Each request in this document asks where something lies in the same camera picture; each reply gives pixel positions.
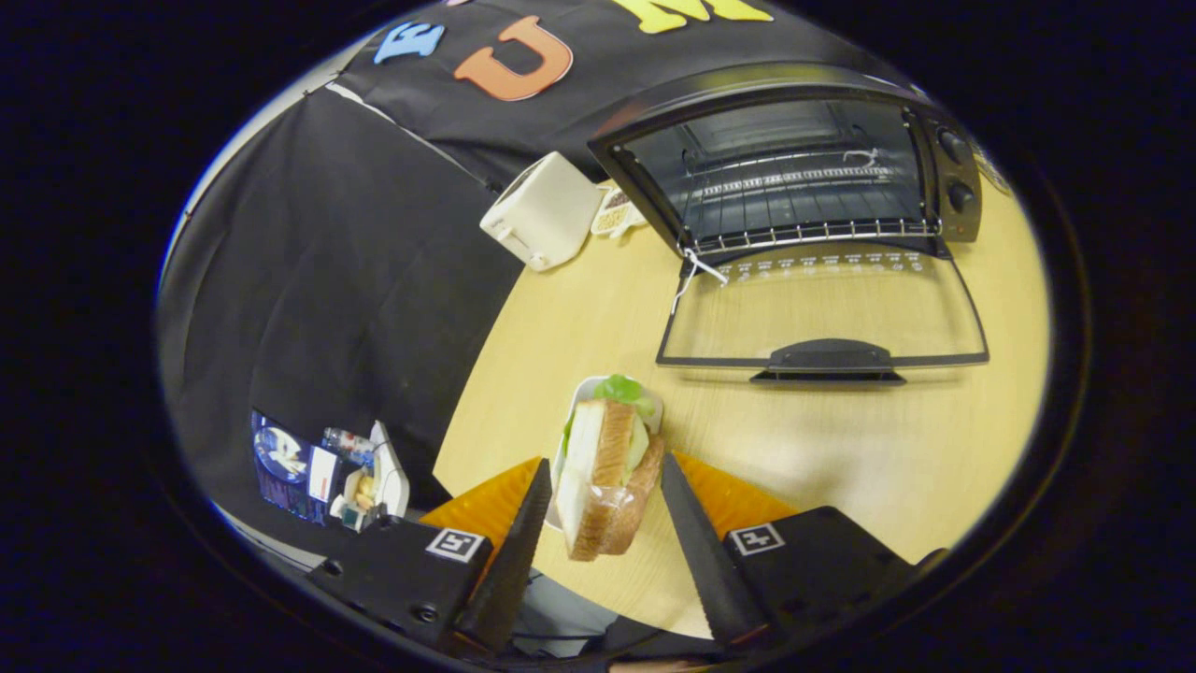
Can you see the sandwich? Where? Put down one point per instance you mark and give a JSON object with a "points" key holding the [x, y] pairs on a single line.
{"points": [[598, 467]]}

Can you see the white pop-up toaster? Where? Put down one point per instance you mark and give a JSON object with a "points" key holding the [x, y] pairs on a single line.
{"points": [[547, 210]]}

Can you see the person's grey clothing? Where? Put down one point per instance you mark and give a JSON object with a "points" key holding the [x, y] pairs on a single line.
{"points": [[561, 608]]}

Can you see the black toaster oven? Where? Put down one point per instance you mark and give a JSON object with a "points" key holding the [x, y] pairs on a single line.
{"points": [[822, 357]]}

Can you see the small clear bottle red label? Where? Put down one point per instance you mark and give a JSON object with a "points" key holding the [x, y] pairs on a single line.
{"points": [[348, 441]]}

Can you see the white open container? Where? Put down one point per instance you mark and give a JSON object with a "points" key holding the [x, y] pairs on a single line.
{"points": [[388, 477]]}

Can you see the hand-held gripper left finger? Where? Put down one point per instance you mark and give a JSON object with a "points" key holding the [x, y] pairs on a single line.
{"points": [[519, 561]]}

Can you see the small dish of grains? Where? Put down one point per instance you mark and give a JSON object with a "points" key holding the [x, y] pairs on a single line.
{"points": [[614, 213]]}

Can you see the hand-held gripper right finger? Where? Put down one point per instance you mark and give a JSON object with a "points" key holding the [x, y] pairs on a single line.
{"points": [[710, 561]]}

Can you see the small white plate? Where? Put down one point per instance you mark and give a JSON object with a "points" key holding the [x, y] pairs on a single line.
{"points": [[577, 393]]}

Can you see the blue printed box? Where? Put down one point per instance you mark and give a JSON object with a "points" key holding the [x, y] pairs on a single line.
{"points": [[280, 458]]}

